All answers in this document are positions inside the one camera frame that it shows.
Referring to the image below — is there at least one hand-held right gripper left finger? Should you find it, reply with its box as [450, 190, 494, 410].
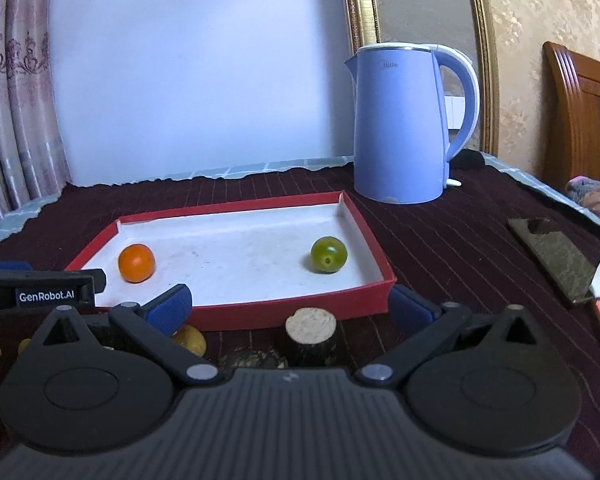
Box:
[18, 283, 221, 387]

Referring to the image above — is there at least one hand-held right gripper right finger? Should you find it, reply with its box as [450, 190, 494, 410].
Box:
[355, 284, 539, 387]

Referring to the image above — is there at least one red cardboard tray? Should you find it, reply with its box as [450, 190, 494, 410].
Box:
[64, 190, 397, 332]

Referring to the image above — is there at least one orange tangerine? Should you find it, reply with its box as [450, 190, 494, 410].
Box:
[118, 243, 156, 284]

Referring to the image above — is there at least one dark striped tablecloth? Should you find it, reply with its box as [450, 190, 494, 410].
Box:
[0, 160, 600, 461]

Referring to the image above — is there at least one green plum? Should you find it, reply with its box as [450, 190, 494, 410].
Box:
[310, 236, 348, 275]

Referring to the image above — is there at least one dark smartphone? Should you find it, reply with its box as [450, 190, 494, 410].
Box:
[508, 217, 600, 308]

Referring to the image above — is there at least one pink patterned curtain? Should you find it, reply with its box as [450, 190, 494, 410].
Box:
[0, 0, 74, 231]

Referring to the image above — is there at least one blue electric kettle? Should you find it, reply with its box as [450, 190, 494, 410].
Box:
[344, 42, 481, 205]

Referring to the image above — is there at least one wooden headboard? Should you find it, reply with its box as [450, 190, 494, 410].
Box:
[542, 41, 600, 192]

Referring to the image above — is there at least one gold framed mirror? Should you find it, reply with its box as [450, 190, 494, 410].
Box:
[339, 0, 501, 157]

